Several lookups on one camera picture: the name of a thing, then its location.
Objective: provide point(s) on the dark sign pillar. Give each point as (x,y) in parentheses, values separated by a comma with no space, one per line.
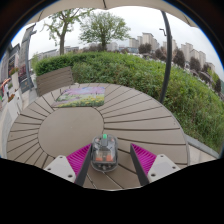
(26,56)

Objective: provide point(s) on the flower print mouse pad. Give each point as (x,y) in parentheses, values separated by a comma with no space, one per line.
(80,96)

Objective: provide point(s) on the round-crowned tree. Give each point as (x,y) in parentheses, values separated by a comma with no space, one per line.
(104,28)

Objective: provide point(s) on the beige parasol canopy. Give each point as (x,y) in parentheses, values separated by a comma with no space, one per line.
(133,5)

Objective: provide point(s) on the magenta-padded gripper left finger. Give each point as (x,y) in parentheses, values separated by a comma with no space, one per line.
(79,160)

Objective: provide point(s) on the transparent computer mouse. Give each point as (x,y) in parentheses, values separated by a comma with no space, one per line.
(104,153)

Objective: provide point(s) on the slatted brown chair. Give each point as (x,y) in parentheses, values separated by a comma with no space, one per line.
(54,80)

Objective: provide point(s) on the group of pale apartment buildings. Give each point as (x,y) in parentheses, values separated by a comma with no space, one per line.
(186,53)

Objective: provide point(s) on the dark curved parasol pole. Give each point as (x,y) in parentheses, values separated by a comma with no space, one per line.
(167,60)

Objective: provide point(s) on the green hedge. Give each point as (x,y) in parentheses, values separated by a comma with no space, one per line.
(150,80)

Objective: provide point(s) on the white planter with red flowers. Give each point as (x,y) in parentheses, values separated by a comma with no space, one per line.
(11,103)

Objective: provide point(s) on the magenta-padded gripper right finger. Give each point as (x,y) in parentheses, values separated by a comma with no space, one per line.
(144,160)

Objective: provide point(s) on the thin-crowned tree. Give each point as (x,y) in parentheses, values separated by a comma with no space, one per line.
(62,41)

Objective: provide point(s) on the person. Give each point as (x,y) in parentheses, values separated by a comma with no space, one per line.
(6,90)

